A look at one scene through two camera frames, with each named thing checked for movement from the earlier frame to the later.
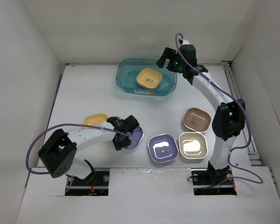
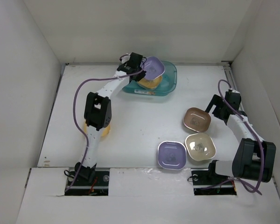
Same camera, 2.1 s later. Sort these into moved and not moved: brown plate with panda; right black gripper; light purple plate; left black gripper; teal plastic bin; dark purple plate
Moved: right black gripper; dark purple plate; left black gripper; light purple plate
Not moved: teal plastic bin; brown plate with panda
